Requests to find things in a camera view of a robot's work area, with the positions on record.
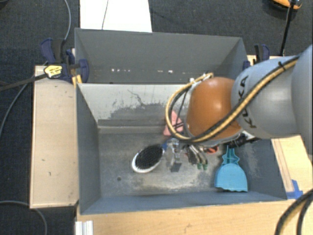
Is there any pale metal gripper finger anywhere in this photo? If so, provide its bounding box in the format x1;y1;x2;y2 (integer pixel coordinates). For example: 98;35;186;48
170;147;182;173
166;141;176;169

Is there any white hairbrush with black bristles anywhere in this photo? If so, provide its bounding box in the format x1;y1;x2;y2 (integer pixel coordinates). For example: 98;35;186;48
131;142;169;174

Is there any pink soft toy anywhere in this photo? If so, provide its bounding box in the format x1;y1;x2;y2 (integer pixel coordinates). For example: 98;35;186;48
163;110;184;137

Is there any blue plastic dustpan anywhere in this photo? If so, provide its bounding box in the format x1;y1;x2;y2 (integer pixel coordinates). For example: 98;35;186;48
214;145;248;193

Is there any grey metal bin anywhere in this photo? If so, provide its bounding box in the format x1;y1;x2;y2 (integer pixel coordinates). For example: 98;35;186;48
74;27;288;215

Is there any pale wood flat board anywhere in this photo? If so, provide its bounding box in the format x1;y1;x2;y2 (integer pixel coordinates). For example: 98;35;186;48
29;66;80;209

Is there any black cylinder on white bracket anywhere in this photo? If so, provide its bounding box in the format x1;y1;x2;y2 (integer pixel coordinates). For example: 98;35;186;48
228;133;256;148

